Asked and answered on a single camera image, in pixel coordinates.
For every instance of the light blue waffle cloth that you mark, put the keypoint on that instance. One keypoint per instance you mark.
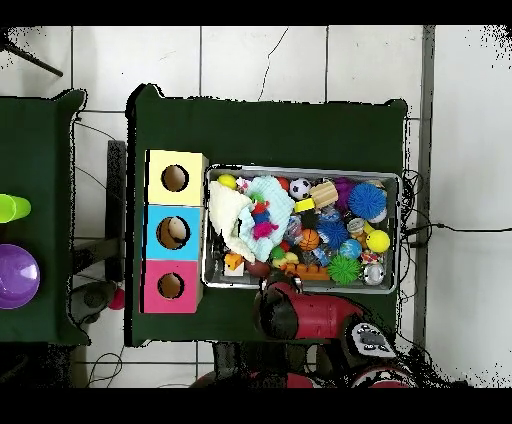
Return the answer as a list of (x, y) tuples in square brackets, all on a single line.
[(280, 204)]

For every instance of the cream waffle cloth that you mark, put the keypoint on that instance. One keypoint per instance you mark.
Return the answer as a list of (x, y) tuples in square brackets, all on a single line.
[(226, 212)]

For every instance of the lime green cup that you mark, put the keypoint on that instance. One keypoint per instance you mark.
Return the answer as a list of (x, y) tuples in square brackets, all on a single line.
[(14, 208)]

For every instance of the grey box with red button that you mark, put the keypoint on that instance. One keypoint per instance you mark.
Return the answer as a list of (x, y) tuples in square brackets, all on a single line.
[(94, 300)]

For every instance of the purple plastic bowl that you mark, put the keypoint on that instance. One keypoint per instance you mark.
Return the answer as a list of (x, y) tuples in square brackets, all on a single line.
[(18, 276)]

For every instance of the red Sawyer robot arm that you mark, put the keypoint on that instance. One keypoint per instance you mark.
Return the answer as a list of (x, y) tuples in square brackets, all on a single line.
[(320, 312)]

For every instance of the dark green table cloth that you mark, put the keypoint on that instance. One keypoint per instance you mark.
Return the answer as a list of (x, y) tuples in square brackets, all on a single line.
[(44, 160), (260, 132)]

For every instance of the wooden box with three holes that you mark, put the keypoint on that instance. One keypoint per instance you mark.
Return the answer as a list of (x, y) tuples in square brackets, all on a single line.
[(176, 198)]

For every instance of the shallow clear mesh bin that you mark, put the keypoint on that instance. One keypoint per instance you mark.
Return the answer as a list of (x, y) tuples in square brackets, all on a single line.
[(288, 171)]

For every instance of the yellow plastic ball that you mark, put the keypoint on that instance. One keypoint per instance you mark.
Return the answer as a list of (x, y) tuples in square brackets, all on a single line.
[(378, 241)]

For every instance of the black rod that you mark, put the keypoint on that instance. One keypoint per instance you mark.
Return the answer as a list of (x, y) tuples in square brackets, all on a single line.
[(40, 64)]

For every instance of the yellow soft duck toy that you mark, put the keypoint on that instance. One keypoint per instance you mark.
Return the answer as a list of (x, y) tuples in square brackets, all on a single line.
[(287, 259)]

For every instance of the long orange toy brick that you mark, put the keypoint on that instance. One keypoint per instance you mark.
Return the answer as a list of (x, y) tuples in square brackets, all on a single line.
[(312, 272)]

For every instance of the large blue spiky ball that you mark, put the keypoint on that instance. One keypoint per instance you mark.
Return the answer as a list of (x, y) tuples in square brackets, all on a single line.
[(367, 201)]

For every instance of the plain green spiky ball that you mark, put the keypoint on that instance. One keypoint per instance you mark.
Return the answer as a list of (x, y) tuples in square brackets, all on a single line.
[(344, 270)]

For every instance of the small basketball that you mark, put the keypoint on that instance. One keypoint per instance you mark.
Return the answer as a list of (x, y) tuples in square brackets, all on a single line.
[(309, 240)]

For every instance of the striped wooden block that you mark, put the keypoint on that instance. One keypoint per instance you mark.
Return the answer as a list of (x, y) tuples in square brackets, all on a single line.
[(324, 194)]

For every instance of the multicolour spiky caterpillar toy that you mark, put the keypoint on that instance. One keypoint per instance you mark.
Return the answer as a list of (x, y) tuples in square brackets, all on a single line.
[(260, 218)]

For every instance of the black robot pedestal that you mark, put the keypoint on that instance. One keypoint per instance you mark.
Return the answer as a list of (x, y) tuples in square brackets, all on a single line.
[(240, 356)]

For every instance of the small soccer ball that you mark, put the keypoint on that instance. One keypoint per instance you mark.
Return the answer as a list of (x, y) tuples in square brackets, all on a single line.
[(300, 188)]

